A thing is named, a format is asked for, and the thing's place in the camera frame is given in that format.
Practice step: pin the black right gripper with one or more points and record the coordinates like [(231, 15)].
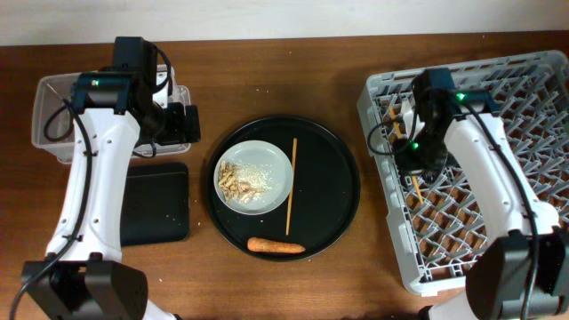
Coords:
[(406, 161)]

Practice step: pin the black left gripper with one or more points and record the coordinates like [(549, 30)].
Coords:
[(179, 133)]

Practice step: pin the light grey plate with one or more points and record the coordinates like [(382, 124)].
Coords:
[(269, 158)]

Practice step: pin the wooden chopstick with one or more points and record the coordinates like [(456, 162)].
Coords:
[(400, 136), (290, 197)]

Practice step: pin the orange carrot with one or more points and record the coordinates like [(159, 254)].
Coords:
[(256, 244)]

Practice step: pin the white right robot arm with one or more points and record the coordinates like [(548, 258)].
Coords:
[(523, 273)]

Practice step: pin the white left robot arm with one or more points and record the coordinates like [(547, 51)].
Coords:
[(81, 275)]

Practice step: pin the grey dishwasher rack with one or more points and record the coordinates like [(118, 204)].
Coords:
[(436, 243)]

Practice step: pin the black rectangular tray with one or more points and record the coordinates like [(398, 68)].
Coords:
[(155, 207)]

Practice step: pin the round black serving tray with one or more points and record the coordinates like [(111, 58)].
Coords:
[(326, 189)]

